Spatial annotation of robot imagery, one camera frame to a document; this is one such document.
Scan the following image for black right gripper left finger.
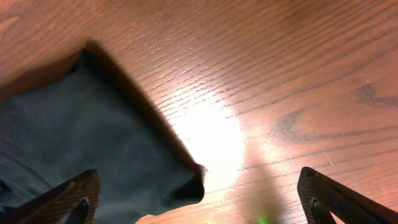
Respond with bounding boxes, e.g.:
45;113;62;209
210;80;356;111
1;169;100;224

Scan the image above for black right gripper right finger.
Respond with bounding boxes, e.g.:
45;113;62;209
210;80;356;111
297;167;397;224

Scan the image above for black polo shirt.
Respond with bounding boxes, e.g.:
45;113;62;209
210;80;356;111
1;51;205;223

